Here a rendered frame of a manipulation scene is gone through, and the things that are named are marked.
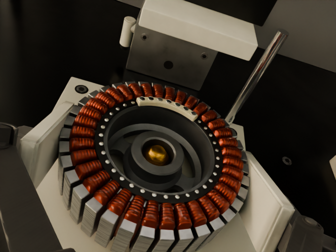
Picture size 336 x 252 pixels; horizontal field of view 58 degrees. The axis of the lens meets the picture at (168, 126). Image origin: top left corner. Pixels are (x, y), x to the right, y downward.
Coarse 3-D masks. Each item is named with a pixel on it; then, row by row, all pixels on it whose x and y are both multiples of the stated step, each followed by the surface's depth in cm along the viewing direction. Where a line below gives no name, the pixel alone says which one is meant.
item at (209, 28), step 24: (168, 0) 16; (192, 0) 16; (216, 0) 16; (240, 0) 16; (264, 0) 16; (144, 24) 15; (168, 24) 15; (192, 24) 15; (216, 24) 15; (240, 24) 16; (216, 48) 15; (240, 48) 15
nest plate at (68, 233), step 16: (80, 80) 24; (64, 96) 23; (80, 96) 23; (240, 128) 26; (112, 160) 20; (48, 176) 18; (48, 192) 17; (48, 208) 17; (64, 208) 17; (64, 224) 16; (80, 224) 17; (240, 224) 20; (64, 240) 16; (80, 240) 16; (112, 240) 16; (224, 240) 18; (240, 240) 19
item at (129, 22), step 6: (126, 18) 27; (132, 18) 27; (126, 24) 27; (132, 24) 27; (126, 30) 27; (132, 30) 27; (120, 36) 28; (126, 36) 27; (132, 36) 28; (120, 42) 28; (126, 42) 28; (126, 48) 29
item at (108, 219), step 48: (96, 96) 18; (144, 96) 20; (192, 96) 21; (96, 144) 16; (144, 144) 19; (192, 144) 20; (240, 144) 20; (96, 192) 14; (144, 192) 15; (192, 192) 16; (240, 192) 17; (96, 240) 15; (144, 240) 14; (192, 240) 15
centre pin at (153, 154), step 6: (144, 150) 18; (150, 150) 18; (156, 150) 18; (162, 150) 18; (144, 156) 18; (150, 156) 18; (156, 156) 18; (162, 156) 18; (168, 156) 19; (150, 162) 18; (156, 162) 18; (162, 162) 18; (168, 162) 19
